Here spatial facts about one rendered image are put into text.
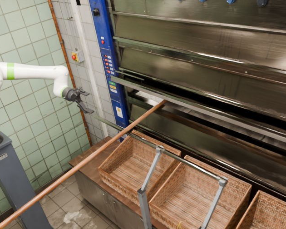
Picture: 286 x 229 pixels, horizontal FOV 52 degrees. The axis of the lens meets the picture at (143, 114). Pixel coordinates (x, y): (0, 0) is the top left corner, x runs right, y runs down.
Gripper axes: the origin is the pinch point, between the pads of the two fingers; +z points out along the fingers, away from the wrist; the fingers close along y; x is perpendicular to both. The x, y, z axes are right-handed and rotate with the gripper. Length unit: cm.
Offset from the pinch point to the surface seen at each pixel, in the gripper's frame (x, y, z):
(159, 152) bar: -16, 33, 43
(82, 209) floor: 5, 148, -62
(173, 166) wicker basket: -41, 71, 31
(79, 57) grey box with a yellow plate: -51, 2, -83
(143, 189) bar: 2, 53, 42
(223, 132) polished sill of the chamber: -54, 30, 68
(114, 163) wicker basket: -22, 82, -22
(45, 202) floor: 25, 148, -104
